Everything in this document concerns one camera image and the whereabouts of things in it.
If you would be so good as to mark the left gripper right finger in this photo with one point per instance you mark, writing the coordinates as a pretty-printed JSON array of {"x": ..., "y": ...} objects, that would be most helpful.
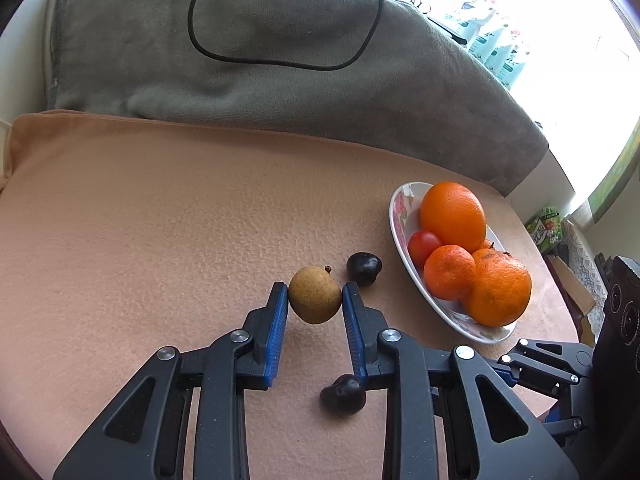
[{"x": 489, "y": 431}]

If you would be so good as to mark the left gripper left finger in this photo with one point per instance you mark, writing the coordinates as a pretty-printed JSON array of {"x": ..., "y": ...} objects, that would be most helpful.
[{"x": 141, "y": 433}]

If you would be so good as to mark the dark chestnut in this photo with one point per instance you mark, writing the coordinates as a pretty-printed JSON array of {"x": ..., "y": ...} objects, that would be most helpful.
[
  {"x": 345, "y": 397},
  {"x": 363, "y": 268}
]

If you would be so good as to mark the large mandarin orange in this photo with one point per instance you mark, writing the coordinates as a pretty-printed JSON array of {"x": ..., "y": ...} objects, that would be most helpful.
[{"x": 501, "y": 291}]

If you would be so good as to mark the red cherry tomato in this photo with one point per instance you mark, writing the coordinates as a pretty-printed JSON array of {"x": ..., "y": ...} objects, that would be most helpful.
[{"x": 420, "y": 246}]

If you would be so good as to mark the brown longan fruit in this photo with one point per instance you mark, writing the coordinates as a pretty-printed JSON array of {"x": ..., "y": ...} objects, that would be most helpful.
[{"x": 314, "y": 295}]

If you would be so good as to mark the brown cardboard box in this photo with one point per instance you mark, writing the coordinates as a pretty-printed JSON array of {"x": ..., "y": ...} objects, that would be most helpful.
[{"x": 577, "y": 298}]

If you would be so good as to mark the green cardboard box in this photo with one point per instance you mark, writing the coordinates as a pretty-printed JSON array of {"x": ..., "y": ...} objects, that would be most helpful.
[{"x": 545, "y": 229}]

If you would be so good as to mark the peach blanket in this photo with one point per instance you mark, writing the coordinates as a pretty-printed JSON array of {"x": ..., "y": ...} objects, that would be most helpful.
[{"x": 119, "y": 236}]

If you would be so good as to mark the floral white plate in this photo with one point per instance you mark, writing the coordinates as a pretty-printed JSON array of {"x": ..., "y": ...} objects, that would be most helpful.
[{"x": 404, "y": 218}]

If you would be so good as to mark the teal refill pouch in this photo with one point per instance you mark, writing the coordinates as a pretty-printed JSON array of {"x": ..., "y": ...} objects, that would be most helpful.
[
  {"x": 509, "y": 72},
  {"x": 483, "y": 45},
  {"x": 467, "y": 21},
  {"x": 499, "y": 56}
]

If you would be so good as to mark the grey cushion backrest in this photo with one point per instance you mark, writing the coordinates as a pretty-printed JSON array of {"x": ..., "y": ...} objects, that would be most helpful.
[{"x": 374, "y": 72}]

